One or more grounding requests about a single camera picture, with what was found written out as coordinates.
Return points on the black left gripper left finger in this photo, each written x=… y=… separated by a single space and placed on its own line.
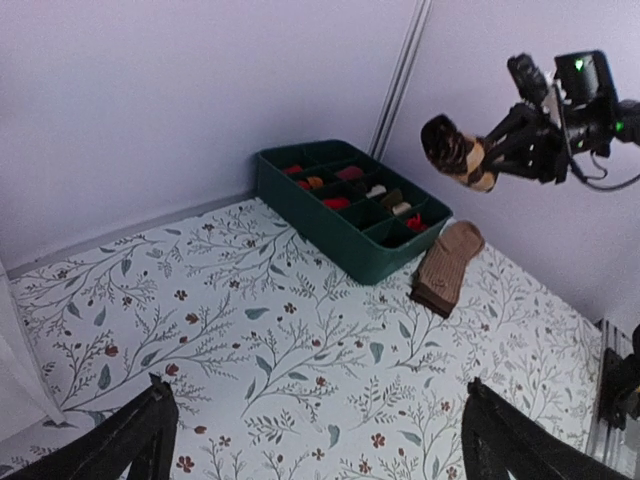
x=138 y=439

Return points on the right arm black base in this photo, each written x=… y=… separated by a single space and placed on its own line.
x=619 y=386

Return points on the floral patterned table mat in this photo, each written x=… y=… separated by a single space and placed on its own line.
x=282 y=366

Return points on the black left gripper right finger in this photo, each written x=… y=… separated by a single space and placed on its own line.
x=500 y=442

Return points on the red rolled sock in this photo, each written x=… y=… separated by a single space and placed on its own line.
x=336 y=203

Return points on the brown tan argyle sock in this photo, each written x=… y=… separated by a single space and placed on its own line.
x=457 y=155

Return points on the brown cream rolled sock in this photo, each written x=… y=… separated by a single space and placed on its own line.
x=394 y=202

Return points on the plain brown sock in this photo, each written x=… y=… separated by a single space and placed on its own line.
x=438 y=280

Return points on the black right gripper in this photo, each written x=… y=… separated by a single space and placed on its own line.
x=533 y=146

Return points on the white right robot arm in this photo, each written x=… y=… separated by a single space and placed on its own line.
x=573 y=111

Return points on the green divided organizer tray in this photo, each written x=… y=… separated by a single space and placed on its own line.
x=364 y=240

